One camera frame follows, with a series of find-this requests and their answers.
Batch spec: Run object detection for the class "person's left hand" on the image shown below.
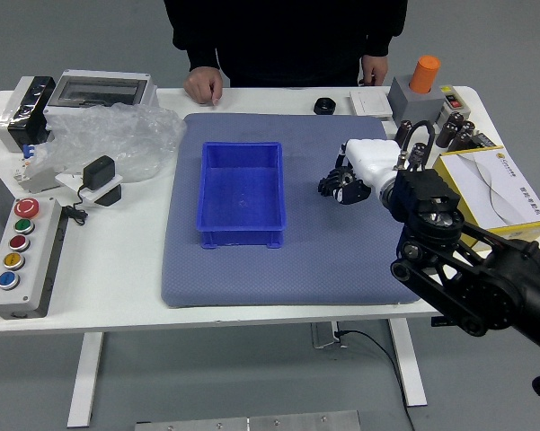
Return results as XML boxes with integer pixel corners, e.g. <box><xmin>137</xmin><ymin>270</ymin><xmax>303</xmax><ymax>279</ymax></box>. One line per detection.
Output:
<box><xmin>358</xmin><ymin>54</ymin><xmax>390</xmax><ymax>86</ymax></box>

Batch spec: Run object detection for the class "black power adapter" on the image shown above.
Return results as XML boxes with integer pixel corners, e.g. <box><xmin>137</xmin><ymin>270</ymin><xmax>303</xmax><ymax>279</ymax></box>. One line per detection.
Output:
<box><xmin>83</xmin><ymin>154</ymin><xmax>117</xmax><ymax>192</ymax></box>

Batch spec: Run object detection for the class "grey-blue padded mat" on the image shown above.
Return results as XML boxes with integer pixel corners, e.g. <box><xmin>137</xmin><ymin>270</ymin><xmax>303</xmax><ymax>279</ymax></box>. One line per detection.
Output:
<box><xmin>160</xmin><ymin>111</ymin><xmax>424</xmax><ymax>309</ymax></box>

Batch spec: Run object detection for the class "person's right hand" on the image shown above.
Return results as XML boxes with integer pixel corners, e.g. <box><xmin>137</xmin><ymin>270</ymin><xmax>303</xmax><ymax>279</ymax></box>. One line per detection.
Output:
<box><xmin>182</xmin><ymin>66</ymin><xmax>225</xmax><ymax>107</ymax></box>

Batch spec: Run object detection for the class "orange cylinder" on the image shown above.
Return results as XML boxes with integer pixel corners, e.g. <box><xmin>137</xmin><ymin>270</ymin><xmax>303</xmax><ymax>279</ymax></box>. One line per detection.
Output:
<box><xmin>408</xmin><ymin>55</ymin><xmax>442</xmax><ymax>95</ymax></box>

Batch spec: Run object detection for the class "white black electrical enclosure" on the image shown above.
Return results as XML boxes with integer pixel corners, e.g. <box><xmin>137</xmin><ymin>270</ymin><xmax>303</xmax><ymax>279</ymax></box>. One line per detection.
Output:
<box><xmin>0</xmin><ymin>75</ymin><xmax>58</xmax><ymax>154</ymax></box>

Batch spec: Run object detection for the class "blue plastic box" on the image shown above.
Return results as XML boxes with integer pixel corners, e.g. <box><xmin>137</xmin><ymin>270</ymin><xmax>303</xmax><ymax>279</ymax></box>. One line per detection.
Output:
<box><xmin>198</xmin><ymin>141</ymin><xmax>288</xmax><ymax>251</ymax></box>

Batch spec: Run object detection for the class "grey under-table control box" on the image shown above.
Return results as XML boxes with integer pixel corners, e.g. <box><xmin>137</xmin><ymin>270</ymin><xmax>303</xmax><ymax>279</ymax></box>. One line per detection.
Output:
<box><xmin>309</xmin><ymin>321</ymin><xmax>342</xmax><ymax>350</ymax></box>

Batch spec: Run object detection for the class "black hex nut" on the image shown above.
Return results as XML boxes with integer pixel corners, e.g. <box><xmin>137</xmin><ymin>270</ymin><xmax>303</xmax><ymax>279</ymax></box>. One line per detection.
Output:
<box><xmin>313</xmin><ymin>96</ymin><xmax>338</xmax><ymax>116</ymax></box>

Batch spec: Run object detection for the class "grey distribution box clear cover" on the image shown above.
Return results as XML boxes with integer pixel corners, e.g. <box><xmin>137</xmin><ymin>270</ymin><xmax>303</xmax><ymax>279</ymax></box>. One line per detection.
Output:
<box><xmin>43</xmin><ymin>69</ymin><xmax>159</xmax><ymax>131</ymax></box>

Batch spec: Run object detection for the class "small black circuit module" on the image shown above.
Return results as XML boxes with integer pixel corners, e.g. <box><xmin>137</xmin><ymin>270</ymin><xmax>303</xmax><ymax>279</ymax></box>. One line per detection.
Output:
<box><xmin>474</xmin><ymin>129</ymin><xmax>498</xmax><ymax>149</ymax></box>

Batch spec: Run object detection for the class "white wall switch plate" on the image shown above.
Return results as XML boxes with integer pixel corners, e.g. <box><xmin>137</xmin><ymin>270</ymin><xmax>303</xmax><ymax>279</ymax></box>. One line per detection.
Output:
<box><xmin>349</xmin><ymin>89</ymin><xmax>393</xmax><ymax>120</ymax></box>

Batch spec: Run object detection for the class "white black adapter stand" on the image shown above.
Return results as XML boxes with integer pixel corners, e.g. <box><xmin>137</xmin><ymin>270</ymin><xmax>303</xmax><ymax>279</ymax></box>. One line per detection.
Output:
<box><xmin>55</xmin><ymin>170</ymin><xmax>125</xmax><ymax>208</ymax></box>

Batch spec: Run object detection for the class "yellow white cardboard box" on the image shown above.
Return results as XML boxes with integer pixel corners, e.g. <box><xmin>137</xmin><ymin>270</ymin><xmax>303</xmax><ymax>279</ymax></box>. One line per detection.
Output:
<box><xmin>432</xmin><ymin>145</ymin><xmax>540</xmax><ymax>251</ymax></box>

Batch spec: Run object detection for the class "person's torso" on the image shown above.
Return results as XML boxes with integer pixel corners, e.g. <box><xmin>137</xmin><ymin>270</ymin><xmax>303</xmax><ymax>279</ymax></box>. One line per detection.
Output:
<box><xmin>164</xmin><ymin>0</ymin><xmax>408</xmax><ymax>89</ymax></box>

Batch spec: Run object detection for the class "white blue circuit breaker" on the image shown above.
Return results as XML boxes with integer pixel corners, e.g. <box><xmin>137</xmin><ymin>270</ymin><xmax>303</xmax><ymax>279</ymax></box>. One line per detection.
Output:
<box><xmin>12</xmin><ymin>143</ymin><xmax>62</xmax><ymax>195</ymax></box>

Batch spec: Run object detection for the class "clear plastic bag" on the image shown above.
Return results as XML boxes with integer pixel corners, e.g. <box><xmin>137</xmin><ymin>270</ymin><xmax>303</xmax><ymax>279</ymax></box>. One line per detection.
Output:
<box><xmin>29</xmin><ymin>101</ymin><xmax>188</xmax><ymax>184</ymax></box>

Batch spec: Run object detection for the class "black adapter cord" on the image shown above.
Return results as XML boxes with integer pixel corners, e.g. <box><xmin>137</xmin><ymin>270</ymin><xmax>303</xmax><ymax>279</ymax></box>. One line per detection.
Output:
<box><xmin>60</xmin><ymin>183</ymin><xmax>90</xmax><ymax>226</ymax></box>

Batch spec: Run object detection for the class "grey square block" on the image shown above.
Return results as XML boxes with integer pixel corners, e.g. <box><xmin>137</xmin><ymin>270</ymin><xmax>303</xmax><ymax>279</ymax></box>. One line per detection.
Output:
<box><xmin>388</xmin><ymin>75</ymin><xmax>448</xmax><ymax>127</ymax></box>

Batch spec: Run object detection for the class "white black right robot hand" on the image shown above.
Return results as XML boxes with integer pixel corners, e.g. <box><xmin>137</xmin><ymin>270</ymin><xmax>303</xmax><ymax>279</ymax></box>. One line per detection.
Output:
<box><xmin>317</xmin><ymin>137</ymin><xmax>405</xmax><ymax>207</ymax></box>

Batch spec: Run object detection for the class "grey five-button control station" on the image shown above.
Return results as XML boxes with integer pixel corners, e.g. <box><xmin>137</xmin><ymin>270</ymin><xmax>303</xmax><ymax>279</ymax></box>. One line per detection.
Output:
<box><xmin>0</xmin><ymin>196</ymin><xmax>68</xmax><ymax>321</ymax></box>

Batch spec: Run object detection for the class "black under-table power cable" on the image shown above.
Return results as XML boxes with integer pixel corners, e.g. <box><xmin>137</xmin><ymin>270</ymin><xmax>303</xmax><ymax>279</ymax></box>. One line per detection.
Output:
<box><xmin>334</xmin><ymin>330</ymin><xmax>417</xmax><ymax>431</ymax></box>

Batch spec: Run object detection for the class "white table leg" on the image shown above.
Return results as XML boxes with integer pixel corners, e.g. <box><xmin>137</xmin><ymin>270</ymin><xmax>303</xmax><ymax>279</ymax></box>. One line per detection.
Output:
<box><xmin>387</xmin><ymin>318</ymin><xmax>429</xmax><ymax>408</ymax></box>
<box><xmin>66</xmin><ymin>331</ymin><xmax>105</xmax><ymax>428</ymax></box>

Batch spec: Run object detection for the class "white red-black push-button switch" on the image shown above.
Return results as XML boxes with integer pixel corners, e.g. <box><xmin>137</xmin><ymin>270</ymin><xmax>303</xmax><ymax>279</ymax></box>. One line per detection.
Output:
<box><xmin>435</xmin><ymin>84</ymin><xmax>466</xmax><ymax>129</ymax></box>

